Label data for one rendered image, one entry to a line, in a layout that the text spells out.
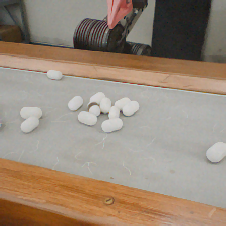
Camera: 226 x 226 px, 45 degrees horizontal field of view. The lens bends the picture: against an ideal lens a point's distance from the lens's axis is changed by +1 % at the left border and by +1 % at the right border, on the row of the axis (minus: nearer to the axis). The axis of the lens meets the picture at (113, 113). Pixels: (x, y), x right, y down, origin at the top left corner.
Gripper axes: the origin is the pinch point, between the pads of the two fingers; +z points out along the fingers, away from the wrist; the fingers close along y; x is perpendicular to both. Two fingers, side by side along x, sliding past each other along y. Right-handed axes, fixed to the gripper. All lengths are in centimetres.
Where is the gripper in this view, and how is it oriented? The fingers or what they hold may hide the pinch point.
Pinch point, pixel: (111, 23)
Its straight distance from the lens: 54.0
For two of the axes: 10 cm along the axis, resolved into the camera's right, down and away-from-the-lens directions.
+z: -2.4, 9.3, -2.9
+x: 1.9, 3.4, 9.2
